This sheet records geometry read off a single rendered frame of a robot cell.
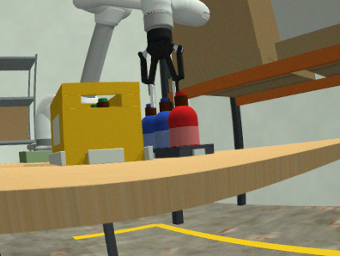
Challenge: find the blue bottle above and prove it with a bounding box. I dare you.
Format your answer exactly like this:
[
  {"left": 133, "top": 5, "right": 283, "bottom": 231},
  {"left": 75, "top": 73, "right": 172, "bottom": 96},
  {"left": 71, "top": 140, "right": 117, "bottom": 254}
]
[
  {"left": 142, "top": 104, "right": 157, "bottom": 149},
  {"left": 154, "top": 98, "right": 172, "bottom": 149}
]

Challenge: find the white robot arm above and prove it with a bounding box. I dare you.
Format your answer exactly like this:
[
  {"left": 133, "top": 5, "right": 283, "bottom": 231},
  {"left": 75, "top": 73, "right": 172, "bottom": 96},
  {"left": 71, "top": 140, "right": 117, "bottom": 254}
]
[{"left": 27, "top": 0, "right": 209, "bottom": 151}]

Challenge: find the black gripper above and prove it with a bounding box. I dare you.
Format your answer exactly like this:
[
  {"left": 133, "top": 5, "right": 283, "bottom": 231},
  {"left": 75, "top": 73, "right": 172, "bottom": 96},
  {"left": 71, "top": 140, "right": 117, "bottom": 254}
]
[{"left": 138, "top": 27, "right": 185, "bottom": 108}]

